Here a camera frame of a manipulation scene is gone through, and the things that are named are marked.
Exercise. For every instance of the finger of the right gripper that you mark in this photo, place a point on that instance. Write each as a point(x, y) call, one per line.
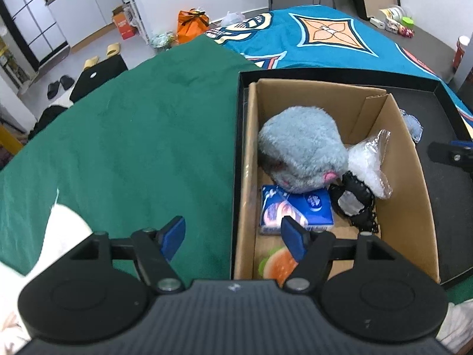
point(456, 153)

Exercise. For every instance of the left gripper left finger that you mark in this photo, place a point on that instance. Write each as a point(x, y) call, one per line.
point(171, 236)

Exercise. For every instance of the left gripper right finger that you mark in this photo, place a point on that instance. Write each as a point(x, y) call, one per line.
point(297, 239)

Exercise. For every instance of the burger plush toy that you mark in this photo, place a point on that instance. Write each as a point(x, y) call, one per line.
point(277, 266)

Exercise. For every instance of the blue tissue pack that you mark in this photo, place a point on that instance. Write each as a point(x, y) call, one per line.
point(312, 210)

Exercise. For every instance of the black lace pouch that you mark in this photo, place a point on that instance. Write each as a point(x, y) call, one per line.
point(353, 200)

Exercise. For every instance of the grey-blue plush toy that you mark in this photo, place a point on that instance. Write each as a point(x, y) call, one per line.
point(301, 150)

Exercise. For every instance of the white fluff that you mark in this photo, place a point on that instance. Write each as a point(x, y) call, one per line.
point(365, 162)

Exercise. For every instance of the brown cardboard box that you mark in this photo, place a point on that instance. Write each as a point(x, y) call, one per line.
point(406, 219)

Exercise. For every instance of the black shallow tray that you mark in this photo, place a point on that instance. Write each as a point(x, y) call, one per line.
point(450, 188)

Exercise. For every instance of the blue denim scrunchie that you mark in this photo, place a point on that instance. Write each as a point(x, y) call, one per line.
point(413, 125)

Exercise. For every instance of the green cloth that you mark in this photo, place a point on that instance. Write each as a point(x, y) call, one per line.
point(156, 142)

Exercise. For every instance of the white fluffy blanket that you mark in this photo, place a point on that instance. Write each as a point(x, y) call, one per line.
point(64, 230)

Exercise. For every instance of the white cup with red label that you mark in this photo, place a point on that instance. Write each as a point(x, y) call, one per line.
point(461, 45)

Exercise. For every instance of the green plastic lid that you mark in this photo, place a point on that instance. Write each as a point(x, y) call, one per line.
point(407, 22)

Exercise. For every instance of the white charger box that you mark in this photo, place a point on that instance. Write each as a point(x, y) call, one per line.
point(377, 23)

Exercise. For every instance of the white plastic container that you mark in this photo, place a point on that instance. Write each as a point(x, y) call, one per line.
point(394, 12)

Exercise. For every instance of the black laptop bag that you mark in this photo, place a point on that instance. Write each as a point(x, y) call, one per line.
point(96, 76)

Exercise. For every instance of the blue patterned blanket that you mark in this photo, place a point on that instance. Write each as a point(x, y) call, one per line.
point(316, 56)

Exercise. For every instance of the black slipper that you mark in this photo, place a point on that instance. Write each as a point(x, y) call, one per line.
point(52, 89)
point(67, 82)

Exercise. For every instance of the yellow slipper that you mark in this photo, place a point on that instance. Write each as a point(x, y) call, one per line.
point(113, 49)
point(90, 62)

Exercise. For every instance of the orange cardboard box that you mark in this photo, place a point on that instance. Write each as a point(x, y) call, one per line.
point(121, 22)

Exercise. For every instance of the orange bag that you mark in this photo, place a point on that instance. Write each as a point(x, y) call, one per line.
point(191, 24)

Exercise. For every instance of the white kitchen cabinet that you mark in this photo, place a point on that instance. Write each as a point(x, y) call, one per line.
point(78, 19)

